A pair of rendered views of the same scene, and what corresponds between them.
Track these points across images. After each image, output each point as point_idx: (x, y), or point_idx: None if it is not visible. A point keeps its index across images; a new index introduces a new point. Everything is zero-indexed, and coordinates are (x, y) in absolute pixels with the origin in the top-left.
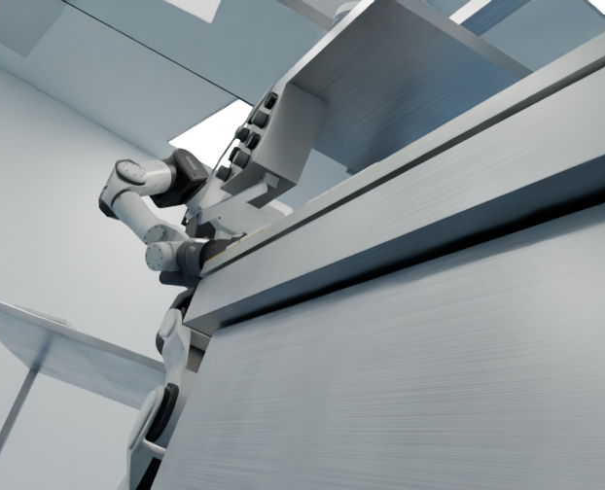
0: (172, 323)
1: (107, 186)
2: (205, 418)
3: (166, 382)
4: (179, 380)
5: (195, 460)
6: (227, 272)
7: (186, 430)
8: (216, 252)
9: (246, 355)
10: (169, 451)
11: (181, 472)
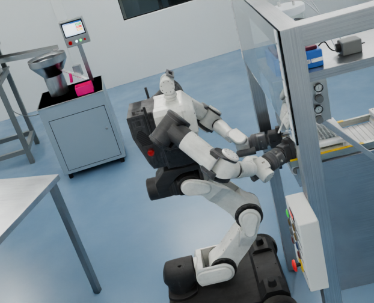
0: (209, 187)
1: (210, 170)
2: (358, 202)
3: (225, 206)
4: (248, 201)
5: (365, 213)
6: (340, 162)
7: (340, 210)
8: (286, 153)
9: None
10: (331, 219)
11: (356, 219)
